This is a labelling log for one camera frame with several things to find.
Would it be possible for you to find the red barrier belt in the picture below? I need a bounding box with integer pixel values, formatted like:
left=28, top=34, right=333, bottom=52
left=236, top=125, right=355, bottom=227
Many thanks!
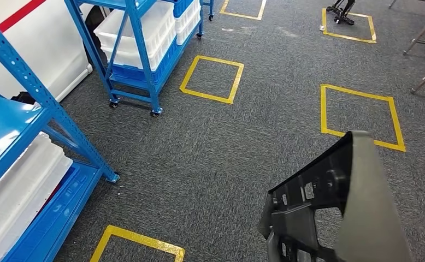
left=0, top=0, right=47, bottom=50

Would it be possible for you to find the white car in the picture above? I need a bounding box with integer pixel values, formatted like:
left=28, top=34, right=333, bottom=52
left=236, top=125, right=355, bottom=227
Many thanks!
left=0, top=0, right=94, bottom=104

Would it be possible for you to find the black floor block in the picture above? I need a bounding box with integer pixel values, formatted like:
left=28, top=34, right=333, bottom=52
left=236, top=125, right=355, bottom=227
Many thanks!
left=10, top=91, right=37, bottom=106

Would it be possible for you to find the black plastic bracket panel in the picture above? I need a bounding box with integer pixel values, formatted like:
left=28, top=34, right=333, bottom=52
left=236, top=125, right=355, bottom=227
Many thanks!
left=257, top=130, right=414, bottom=262

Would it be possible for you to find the black wheeled stand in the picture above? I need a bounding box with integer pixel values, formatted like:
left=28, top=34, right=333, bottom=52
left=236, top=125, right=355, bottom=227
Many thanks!
left=325, top=0, right=356, bottom=26

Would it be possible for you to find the blue steel shelf rack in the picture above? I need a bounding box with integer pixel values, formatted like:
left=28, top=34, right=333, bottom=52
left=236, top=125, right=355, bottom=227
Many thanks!
left=0, top=7, right=121, bottom=262

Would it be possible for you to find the blue plastic crate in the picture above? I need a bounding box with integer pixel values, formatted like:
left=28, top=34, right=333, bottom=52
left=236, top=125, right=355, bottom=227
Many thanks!
left=109, top=47, right=180, bottom=85
left=172, top=0, right=194, bottom=19

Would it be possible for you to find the pale yellow floor tape square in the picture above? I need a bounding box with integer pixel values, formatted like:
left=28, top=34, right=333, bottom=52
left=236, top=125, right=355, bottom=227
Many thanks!
left=220, top=0, right=268, bottom=21

